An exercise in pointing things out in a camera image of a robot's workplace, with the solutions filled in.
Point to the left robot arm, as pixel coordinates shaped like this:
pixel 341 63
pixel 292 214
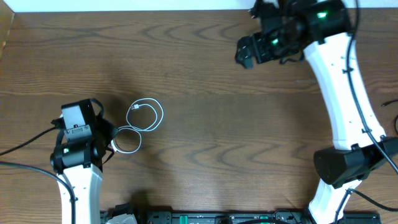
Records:
pixel 77 159

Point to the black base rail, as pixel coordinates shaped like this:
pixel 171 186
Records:
pixel 205 218

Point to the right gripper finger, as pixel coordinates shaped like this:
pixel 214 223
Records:
pixel 246 43
pixel 244 59

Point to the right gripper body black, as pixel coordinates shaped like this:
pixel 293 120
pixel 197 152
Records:
pixel 275 45

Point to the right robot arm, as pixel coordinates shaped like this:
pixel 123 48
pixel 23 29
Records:
pixel 322 33

